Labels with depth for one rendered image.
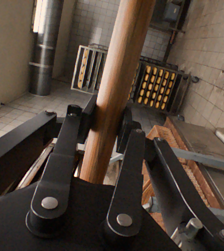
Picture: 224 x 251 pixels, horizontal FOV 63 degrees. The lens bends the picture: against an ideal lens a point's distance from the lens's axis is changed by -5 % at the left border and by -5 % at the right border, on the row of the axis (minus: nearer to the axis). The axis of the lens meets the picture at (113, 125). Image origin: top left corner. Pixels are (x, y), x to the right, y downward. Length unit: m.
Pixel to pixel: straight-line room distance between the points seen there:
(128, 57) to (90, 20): 5.07
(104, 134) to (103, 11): 5.07
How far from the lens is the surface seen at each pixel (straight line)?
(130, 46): 0.17
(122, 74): 0.17
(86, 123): 0.16
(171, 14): 4.62
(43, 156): 1.87
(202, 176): 1.19
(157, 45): 5.21
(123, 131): 0.16
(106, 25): 5.18
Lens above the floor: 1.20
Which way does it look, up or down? 3 degrees down
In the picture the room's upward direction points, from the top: 76 degrees counter-clockwise
